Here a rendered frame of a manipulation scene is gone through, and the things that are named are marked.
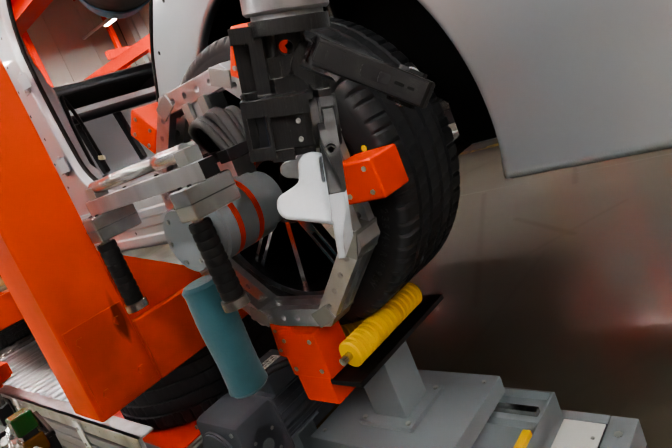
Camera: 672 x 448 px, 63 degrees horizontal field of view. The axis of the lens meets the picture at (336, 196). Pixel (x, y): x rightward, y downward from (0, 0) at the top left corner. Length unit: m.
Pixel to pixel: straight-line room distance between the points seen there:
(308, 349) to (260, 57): 0.80
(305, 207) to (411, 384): 0.98
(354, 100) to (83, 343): 0.80
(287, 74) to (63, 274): 0.95
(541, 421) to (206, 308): 0.77
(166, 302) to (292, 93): 1.03
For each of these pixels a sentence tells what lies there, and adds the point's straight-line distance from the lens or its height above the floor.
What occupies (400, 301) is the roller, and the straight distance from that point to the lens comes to 1.21.
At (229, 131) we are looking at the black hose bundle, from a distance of 0.89.
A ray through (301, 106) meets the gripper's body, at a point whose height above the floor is 1.00.
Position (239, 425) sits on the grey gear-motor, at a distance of 1.33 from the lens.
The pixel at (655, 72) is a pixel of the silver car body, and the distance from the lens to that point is 0.89.
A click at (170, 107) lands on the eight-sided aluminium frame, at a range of 1.17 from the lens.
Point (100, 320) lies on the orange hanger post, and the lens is 1.37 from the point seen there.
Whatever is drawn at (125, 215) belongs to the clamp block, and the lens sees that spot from 1.15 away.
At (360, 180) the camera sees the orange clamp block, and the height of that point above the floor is 0.85.
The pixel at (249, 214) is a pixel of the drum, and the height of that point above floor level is 0.85.
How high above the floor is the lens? 1.00
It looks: 10 degrees down
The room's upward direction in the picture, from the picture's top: 22 degrees counter-clockwise
